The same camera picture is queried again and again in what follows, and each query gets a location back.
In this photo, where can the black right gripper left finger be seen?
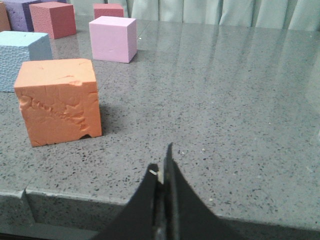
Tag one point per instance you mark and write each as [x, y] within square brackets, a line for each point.
[135, 222]

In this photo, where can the purple foam cube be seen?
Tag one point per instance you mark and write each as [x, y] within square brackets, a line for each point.
[19, 14]

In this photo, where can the light blue foam cube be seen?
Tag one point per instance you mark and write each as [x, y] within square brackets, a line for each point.
[17, 47]

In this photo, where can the orange textured foam cube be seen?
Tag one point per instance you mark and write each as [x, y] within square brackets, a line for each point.
[4, 20]

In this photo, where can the damaged orange foam cube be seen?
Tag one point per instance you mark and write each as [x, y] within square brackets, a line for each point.
[58, 100]

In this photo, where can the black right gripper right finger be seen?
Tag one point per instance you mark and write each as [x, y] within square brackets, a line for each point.
[188, 218]

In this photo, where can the pink foam cube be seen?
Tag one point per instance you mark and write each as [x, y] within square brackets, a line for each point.
[113, 38]

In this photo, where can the pale green curtain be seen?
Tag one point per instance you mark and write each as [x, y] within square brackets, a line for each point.
[277, 14]

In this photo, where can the red textured foam cube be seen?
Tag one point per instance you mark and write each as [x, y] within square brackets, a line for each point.
[57, 19]

